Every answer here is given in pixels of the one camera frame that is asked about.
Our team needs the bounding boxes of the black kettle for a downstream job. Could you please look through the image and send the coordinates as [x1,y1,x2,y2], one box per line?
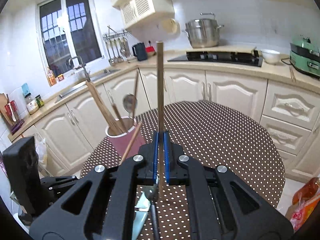
[132,42,148,61]

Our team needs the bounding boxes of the steel sink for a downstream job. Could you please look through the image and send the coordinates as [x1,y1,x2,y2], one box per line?
[56,69,119,103]

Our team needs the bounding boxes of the green electric cooker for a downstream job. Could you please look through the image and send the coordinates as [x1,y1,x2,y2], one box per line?
[290,35,320,79]

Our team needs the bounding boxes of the pink utensil cup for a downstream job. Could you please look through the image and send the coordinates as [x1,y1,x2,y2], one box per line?
[105,116,146,158]

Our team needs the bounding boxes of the orange bottle on windowsill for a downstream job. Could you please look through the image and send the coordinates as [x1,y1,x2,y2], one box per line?
[47,68,56,86]

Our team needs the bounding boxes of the steel faucet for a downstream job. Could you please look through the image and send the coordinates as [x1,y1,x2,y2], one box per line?
[68,56,91,82]

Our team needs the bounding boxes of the stainless steel stock pot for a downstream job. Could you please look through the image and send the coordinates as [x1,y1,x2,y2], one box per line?
[185,12,224,48]

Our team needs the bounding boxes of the window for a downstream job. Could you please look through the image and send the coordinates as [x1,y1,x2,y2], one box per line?
[39,0,103,77]

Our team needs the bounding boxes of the red plastic bag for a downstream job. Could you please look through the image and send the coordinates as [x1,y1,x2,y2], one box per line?
[285,177,319,231]

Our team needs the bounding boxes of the round bamboo steamer lid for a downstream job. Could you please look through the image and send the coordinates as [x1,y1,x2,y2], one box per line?
[161,18,180,35]

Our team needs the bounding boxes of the lower cream cabinets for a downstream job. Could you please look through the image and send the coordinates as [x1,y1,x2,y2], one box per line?
[10,64,319,181]

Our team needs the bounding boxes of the hanging utensil rack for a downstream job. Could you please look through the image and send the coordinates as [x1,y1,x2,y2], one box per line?
[103,26,131,67]

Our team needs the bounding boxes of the glass jar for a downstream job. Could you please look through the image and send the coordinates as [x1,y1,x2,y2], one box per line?
[24,93,39,115]

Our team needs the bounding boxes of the white bowl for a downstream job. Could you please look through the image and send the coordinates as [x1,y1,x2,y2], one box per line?
[261,49,281,64]

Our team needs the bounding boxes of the black gas stove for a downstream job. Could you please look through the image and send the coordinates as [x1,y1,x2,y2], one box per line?
[168,50,263,67]

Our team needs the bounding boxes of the teal handled knife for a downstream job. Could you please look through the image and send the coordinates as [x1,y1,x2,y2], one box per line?
[131,192,151,240]

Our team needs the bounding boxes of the metal spoon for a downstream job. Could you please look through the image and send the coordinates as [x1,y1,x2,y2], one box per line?
[123,94,137,118]

